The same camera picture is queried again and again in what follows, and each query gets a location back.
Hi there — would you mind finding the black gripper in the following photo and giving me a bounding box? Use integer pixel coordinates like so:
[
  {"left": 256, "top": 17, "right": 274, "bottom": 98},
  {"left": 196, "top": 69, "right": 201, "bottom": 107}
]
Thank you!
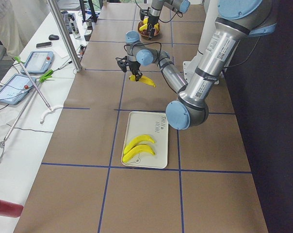
[
  {"left": 129, "top": 61, "right": 143, "bottom": 82},
  {"left": 147, "top": 14, "right": 159, "bottom": 39}
]

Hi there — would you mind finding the yellow banana moved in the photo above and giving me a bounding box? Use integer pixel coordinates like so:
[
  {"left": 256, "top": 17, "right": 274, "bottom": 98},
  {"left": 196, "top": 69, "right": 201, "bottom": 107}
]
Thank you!
[
  {"left": 123, "top": 134, "right": 155, "bottom": 154},
  {"left": 122, "top": 144, "right": 155, "bottom": 163},
  {"left": 136, "top": 75, "right": 156, "bottom": 87}
]

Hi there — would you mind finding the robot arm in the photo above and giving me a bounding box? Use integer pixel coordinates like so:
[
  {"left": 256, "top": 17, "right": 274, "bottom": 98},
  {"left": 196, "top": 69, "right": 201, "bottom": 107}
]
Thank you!
[
  {"left": 147, "top": 0, "right": 190, "bottom": 39},
  {"left": 118, "top": 0, "right": 279, "bottom": 130}
]

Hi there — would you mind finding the brown wicker basket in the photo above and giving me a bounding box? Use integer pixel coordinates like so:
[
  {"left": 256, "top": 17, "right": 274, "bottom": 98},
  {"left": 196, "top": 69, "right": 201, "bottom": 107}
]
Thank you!
[{"left": 137, "top": 24, "right": 161, "bottom": 37}]

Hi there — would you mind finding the yellow pepper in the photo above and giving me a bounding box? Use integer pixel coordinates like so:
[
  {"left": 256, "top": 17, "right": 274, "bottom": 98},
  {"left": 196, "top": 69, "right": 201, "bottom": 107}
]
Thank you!
[{"left": 154, "top": 23, "right": 160, "bottom": 34}]

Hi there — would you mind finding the yellow banana beside apples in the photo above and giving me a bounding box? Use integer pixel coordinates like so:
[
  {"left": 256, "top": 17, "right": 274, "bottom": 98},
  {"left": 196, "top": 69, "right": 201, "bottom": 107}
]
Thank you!
[{"left": 138, "top": 20, "right": 148, "bottom": 32}]

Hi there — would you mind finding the white bear tray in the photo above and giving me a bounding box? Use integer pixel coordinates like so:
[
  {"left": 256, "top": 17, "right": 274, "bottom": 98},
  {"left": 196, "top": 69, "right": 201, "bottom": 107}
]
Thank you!
[{"left": 121, "top": 111, "right": 168, "bottom": 169}]

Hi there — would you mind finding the black keyboard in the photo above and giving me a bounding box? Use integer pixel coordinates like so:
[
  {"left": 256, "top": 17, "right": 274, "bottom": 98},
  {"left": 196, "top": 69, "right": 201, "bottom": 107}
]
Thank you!
[{"left": 61, "top": 11, "right": 75, "bottom": 34}]

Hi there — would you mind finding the black computer mouse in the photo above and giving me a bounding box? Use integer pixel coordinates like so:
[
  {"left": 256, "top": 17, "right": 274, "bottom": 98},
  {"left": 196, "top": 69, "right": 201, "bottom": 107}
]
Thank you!
[{"left": 49, "top": 34, "right": 59, "bottom": 41}]

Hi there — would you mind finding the black smartphone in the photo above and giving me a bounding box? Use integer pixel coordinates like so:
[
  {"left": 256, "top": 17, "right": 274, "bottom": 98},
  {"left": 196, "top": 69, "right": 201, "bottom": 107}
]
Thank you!
[{"left": 36, "top": 41, "right": 52, "bottom": 49}]

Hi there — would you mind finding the teach pendant far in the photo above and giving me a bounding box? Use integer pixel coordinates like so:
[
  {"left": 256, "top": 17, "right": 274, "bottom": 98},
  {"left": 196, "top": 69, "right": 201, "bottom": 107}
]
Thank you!
[{"left": 24, "top": 51, "right": 54, "bottom": 75}]

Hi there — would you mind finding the teach pendant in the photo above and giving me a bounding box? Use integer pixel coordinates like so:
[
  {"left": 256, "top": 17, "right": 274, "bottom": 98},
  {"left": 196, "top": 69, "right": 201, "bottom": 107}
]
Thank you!
[
  {"left": 0, "top": 74, "right": 36, "bottom": 105},
  {"left": 24, "top": 51, "right": 54, "bottom": 75}
]

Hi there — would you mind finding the teach pendant near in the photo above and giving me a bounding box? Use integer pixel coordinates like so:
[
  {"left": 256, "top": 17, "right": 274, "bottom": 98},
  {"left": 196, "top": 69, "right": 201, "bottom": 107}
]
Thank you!
[{"left": 0, "top": 74, "right": 36, "bottom": 105}]

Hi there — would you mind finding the red fire extinguisher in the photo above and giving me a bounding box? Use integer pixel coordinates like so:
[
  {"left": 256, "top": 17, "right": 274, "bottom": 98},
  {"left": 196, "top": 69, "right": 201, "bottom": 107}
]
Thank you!
[{"left": 0, "top": 200, "right": 23, "bottom": 218}]

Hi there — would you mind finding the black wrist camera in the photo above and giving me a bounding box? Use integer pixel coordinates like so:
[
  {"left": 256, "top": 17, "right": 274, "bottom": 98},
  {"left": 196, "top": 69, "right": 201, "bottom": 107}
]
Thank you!
[{"left": 115, "top": 56, "right": 129, "bottom": 73}]

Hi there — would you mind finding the aluminium frame post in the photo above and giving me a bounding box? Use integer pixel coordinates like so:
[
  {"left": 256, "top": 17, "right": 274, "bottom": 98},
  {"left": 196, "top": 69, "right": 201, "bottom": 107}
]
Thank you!
[{"left": 47, "top": 0, "right": 82, "bottom": 72}]

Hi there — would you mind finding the green-handled reacher grabber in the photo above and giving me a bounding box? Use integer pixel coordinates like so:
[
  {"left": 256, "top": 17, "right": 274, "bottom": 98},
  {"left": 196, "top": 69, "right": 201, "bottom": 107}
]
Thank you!
[{"left": 14, "top": 56, "right": 64, "bottom": 124}]

